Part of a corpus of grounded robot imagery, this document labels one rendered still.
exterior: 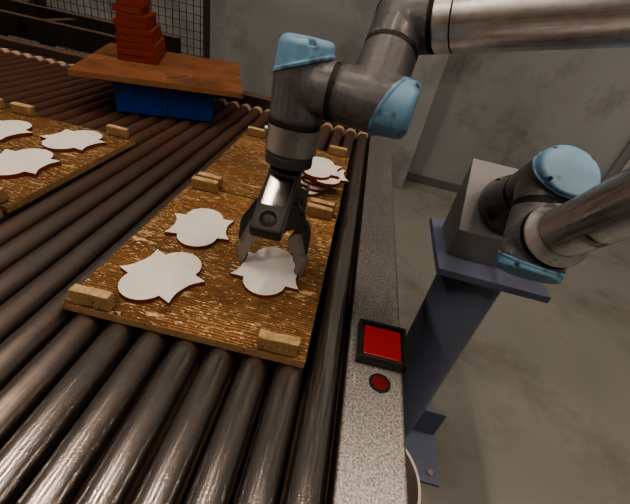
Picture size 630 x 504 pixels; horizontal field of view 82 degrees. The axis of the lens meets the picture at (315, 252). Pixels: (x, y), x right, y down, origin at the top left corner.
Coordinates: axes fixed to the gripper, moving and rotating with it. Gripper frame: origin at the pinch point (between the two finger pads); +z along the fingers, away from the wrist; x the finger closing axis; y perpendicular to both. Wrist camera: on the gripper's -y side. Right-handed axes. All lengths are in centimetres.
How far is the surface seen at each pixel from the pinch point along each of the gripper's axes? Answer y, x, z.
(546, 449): 48, -117, 92
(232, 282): -4.7, 5.0, 1.1
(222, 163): 39.0, 23.3, -1.1
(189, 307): -12.2, 8.9, 1.5
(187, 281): -7.9, 11.2, 0.4
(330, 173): 36.7, -5.4, -6.1
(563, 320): 138, -162, 87
